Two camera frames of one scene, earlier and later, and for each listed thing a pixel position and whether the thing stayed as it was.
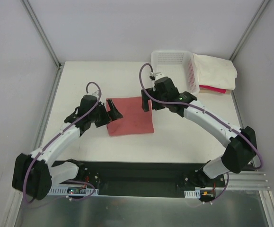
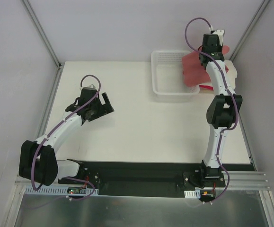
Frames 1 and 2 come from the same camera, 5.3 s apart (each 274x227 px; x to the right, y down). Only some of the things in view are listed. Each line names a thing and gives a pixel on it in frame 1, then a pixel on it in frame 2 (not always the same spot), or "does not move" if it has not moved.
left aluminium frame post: (41, 33) does not move
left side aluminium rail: (47, 109) does not move
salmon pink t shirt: (135, 120) to (194, 74)
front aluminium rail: (248, 180) does not move
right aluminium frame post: (262, 7) does not move
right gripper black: (154, 100) to (211, 56)
